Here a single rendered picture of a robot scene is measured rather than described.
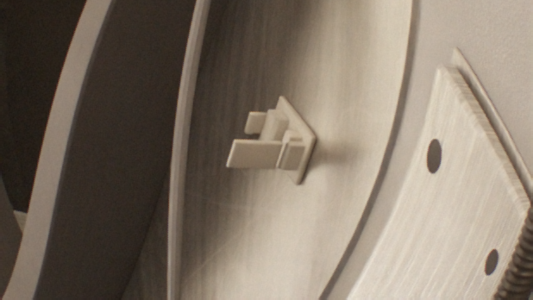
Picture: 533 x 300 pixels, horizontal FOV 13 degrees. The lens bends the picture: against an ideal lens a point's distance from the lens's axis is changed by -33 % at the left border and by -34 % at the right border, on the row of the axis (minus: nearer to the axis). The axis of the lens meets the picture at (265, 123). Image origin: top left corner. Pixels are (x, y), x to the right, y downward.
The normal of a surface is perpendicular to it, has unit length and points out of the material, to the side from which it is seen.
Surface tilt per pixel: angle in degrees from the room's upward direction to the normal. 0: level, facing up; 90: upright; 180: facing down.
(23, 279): 90
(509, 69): 90
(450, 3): 90
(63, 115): 90
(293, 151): 115
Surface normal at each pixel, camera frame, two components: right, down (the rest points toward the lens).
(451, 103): -0.87, -0.04
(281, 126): 0.40, 0.53
